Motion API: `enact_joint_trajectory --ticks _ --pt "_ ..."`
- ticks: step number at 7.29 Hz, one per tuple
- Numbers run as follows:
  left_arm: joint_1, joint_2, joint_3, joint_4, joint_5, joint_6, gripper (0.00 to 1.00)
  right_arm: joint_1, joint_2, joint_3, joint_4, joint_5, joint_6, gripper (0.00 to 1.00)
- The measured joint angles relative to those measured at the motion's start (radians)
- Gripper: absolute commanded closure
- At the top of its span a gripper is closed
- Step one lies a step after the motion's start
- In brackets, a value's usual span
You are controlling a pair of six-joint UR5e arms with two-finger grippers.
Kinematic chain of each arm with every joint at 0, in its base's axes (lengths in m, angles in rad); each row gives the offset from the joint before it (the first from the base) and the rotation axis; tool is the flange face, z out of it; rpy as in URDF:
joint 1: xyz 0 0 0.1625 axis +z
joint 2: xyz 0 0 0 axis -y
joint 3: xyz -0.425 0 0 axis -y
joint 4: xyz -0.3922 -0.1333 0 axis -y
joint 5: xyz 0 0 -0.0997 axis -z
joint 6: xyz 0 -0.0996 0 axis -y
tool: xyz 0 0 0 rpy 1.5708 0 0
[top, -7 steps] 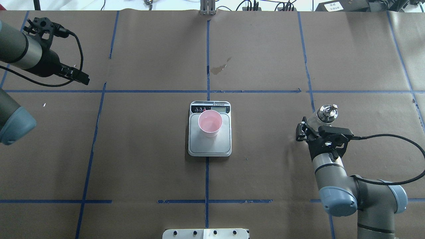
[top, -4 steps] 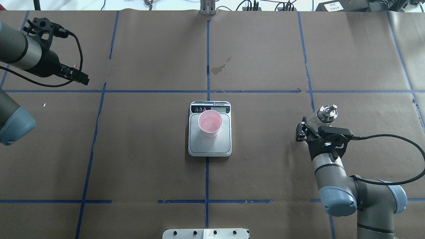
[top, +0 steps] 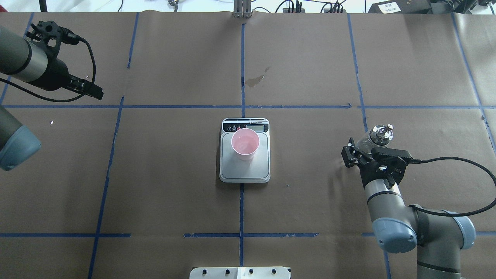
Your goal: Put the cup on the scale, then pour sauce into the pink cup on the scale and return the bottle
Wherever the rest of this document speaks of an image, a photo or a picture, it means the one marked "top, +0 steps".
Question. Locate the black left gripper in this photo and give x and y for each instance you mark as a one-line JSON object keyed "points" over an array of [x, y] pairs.
{"points": [[57, 74]]}

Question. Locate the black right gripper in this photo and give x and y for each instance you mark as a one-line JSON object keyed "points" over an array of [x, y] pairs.
{"points": [[352, 154]]}

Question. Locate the glass sauce bottle steel cap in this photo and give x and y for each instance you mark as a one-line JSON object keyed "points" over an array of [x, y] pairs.
{"points": [[379, 136]]}

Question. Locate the pink cup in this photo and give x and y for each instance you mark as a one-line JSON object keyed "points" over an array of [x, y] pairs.
{"points": [[245, 143]]}

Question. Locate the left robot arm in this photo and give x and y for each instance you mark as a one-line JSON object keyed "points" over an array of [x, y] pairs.
{"points": [[18, 143]]}

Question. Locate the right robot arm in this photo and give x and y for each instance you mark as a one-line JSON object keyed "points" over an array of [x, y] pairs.
{"points": [[438, 236]]}

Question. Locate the digital kitchen scale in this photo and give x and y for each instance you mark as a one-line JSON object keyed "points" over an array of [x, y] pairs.
{"points": [[235, 170]]}

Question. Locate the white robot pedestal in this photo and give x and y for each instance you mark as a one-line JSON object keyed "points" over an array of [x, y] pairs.
{"points": [[269, 272]]}

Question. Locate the aluminium frame post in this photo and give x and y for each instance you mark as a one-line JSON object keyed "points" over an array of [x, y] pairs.
{"points": [[242, 9]]}

